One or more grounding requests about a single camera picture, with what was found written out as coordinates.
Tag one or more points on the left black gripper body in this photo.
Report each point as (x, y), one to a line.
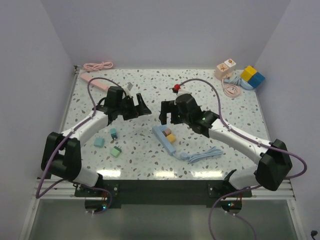
(126, 108)

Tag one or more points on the mauve plug adapter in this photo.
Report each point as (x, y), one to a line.
(166, 132)

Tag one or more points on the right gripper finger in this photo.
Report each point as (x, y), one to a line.
(167, 107)
(175, 117)

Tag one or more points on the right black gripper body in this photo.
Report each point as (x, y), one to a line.
(185, 118)

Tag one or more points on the green plug adapter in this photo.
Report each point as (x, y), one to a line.
(116, 151)

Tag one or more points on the yellow and blue cube socket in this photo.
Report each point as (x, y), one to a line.
(252, 77)

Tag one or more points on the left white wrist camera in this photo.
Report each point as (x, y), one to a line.
(128, 88)

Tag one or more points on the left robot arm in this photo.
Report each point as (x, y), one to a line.
(62, 153)

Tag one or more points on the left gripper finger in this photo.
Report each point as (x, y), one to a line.
(140, 101)
(140, 111)

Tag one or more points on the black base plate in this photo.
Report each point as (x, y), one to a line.
(113, 194)

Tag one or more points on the blue power strip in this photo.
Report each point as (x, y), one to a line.
(158, 132)

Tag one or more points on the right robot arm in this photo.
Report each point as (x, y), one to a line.
(271, 162)

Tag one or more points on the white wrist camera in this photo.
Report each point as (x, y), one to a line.
(179, 90)
(128, 88)

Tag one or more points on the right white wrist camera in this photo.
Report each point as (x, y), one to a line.
(179, 90)

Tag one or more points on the light blue plug adapter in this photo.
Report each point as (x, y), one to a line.
(99, 142)

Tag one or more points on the pink power strip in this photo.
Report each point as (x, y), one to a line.
(96, 83)

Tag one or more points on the peach cube socket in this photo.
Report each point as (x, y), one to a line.
(224, 70)

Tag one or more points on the teal plug adapter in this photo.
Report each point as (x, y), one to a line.
(113, 133)

